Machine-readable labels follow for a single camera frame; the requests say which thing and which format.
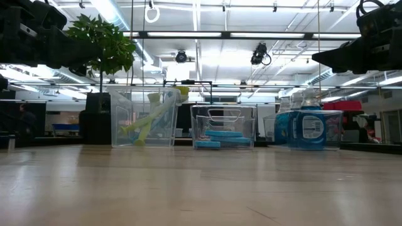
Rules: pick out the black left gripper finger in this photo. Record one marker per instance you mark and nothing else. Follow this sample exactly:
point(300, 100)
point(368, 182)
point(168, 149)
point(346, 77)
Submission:
point(78, 70)
point(69, 51)

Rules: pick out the blue dish soap bottle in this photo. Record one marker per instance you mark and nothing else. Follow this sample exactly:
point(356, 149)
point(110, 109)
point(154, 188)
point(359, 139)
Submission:
point(309, 128)
point(282, 128)

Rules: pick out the yellow dish brush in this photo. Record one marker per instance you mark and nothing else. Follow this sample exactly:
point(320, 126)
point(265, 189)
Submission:
point(150, 116)
point(143, 133)

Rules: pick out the light blue sponge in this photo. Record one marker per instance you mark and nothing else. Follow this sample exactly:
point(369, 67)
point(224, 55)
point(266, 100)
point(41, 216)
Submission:
point(232, 140)
point(207, 145)
point(223, 133)

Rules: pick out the white LED light bar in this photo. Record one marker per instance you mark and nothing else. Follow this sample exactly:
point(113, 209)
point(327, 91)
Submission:
point(267, 35)
point(185, 34)
point(336, 35)

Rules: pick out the red plastic crate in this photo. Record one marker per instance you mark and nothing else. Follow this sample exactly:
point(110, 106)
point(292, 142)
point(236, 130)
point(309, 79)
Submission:
point(342, 105)

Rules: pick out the green leafy plant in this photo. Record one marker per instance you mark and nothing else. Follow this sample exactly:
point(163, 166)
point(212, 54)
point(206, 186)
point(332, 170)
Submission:
point(103, 44)

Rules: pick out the black plant pot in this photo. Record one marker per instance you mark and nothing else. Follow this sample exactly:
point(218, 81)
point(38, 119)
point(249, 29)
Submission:
point(97, 119)

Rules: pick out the tall clear plastic tub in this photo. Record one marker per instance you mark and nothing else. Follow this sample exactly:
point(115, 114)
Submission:
point(125, 103)

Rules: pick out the blue bin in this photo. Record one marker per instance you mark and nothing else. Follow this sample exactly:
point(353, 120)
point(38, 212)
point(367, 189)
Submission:
point(66, 127)

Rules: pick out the person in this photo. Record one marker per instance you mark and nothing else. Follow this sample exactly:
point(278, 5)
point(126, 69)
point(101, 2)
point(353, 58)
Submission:
point(28, 120)

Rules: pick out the low clear plastic bin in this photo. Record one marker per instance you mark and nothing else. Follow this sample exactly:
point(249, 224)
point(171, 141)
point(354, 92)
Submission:
point(245, 119)
point(270, 132)

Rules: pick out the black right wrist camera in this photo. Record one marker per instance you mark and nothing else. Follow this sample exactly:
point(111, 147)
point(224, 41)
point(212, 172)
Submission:
point(377, 19)

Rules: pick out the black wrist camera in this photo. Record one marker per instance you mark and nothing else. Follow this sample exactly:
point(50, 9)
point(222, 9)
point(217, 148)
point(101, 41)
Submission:
point(377, 19)
point(51, 15)

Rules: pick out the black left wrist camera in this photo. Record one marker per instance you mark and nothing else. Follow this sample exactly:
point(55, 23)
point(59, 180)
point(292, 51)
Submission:
point(51, 15)

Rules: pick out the round black overhead camera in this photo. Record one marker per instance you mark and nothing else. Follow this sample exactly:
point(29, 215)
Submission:
point(181, 57)

